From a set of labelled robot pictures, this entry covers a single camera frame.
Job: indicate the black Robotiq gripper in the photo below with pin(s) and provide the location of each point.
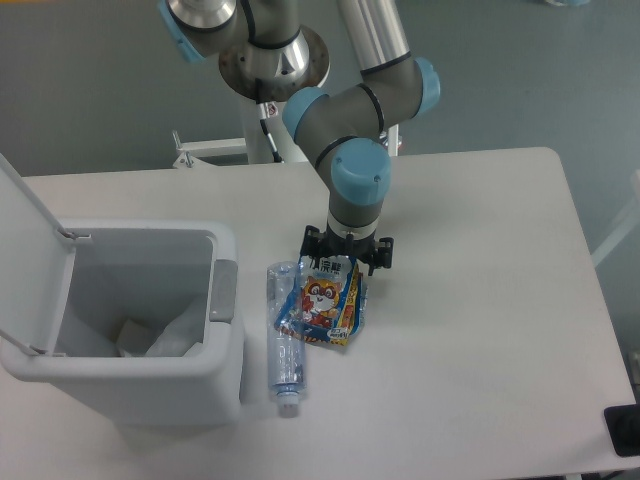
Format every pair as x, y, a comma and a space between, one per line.
375, 253

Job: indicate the black clamp at table edge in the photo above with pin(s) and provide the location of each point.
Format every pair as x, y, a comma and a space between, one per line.
623, 426

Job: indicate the colourful raccoon snack bag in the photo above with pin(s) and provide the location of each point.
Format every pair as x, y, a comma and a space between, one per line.
327, 301

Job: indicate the white frame leg right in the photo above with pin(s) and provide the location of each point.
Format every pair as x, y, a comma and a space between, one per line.
623, 223

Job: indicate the white trash can lid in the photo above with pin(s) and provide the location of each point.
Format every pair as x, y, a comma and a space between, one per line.
37, 261

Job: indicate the white trash can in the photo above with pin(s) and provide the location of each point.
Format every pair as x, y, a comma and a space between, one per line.
149, 271

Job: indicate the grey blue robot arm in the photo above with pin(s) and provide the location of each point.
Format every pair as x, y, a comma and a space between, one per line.
338, 134

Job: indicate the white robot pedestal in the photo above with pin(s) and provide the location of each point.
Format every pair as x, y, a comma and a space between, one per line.
264, 79

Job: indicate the crushed clear plastic bottle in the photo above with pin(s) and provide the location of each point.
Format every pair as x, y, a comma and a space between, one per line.
287, 372

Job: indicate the white levelling foot bracket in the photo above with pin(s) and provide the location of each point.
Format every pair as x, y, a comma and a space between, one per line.
391, 140

